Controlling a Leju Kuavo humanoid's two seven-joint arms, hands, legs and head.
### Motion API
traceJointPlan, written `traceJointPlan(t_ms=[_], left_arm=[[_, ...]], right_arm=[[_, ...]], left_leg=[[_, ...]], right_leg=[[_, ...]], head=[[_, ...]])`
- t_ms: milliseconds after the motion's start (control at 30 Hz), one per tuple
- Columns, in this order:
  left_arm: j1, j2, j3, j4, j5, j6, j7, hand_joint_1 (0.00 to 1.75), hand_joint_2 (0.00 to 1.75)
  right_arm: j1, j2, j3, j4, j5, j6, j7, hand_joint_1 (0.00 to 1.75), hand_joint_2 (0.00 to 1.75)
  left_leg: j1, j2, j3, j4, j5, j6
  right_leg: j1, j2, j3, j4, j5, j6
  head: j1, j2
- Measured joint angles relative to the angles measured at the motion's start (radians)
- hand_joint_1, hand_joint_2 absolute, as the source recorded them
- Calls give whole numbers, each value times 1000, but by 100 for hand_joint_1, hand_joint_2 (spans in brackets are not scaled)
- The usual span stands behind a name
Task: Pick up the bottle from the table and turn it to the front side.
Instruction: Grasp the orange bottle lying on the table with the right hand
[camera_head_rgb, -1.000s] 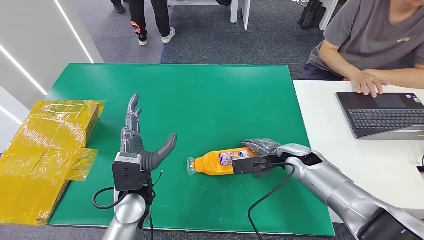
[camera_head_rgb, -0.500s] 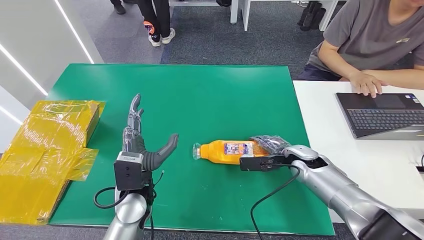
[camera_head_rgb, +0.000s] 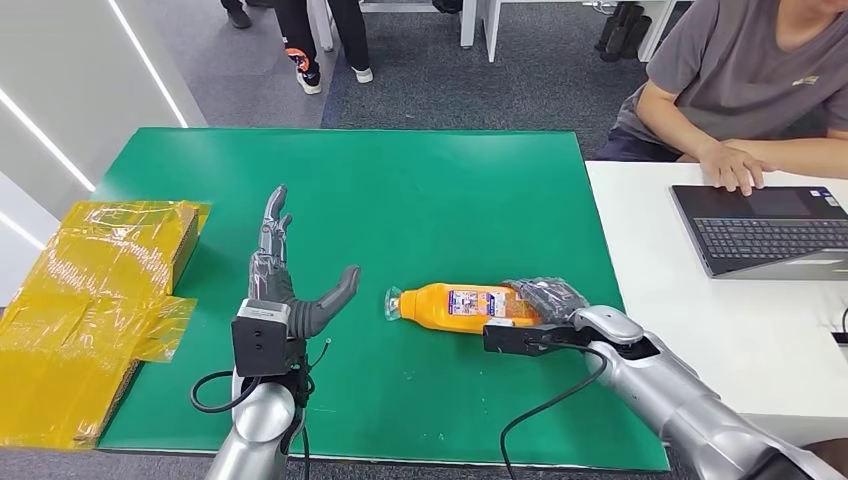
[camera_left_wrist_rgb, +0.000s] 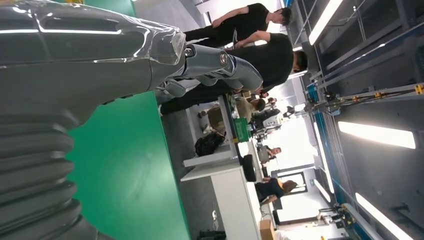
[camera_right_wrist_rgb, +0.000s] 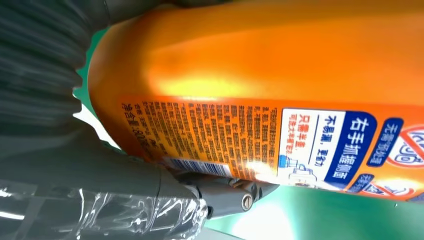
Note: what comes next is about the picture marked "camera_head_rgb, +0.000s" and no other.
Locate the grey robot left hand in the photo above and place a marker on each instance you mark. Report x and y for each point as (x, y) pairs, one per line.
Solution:
(272, 285)

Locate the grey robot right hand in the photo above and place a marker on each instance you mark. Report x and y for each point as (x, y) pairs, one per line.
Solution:
(553, 298)

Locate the orange plastic bottle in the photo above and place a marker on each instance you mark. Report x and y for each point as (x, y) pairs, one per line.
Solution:
(430, 308)

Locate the person's left forearm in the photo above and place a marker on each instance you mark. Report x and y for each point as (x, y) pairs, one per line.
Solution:
(802, 156)

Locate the person's right forearm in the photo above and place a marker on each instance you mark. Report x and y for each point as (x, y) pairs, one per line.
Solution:
(672, 119)

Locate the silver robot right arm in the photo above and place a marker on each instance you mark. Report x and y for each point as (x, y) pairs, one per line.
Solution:
(676, 397)

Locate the green table mat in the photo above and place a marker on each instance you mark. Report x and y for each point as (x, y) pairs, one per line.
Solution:
(411, 199)

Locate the white desk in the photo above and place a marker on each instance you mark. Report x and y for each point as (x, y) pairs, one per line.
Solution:
(715, 344)

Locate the yellow taped cardboard box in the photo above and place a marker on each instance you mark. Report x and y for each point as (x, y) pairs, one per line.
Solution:
(79, 298)

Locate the dark grey laptop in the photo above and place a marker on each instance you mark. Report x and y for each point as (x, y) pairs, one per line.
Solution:
(762, 232)

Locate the person's right hand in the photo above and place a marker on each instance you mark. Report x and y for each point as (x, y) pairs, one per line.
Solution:
(729, 166)

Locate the walking person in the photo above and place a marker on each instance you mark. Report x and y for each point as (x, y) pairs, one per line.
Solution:
(298, 33)

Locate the white table leg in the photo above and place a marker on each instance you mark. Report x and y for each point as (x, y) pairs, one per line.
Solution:
(656, 26)
(491, 30)

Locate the black boots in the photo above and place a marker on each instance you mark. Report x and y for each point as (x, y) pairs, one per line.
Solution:
(623, 30)

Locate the seated person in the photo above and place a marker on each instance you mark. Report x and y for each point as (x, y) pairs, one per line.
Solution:
(729, 66)

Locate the black chair base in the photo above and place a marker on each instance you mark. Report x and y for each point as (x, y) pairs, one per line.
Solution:
(447, 5)

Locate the brown rounded object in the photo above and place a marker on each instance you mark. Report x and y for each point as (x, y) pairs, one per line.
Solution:
(831, 454)

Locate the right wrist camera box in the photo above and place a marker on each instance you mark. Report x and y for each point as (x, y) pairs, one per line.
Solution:
(517, 338)

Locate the white table frame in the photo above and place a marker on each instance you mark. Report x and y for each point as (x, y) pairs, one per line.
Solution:
(468, 23)

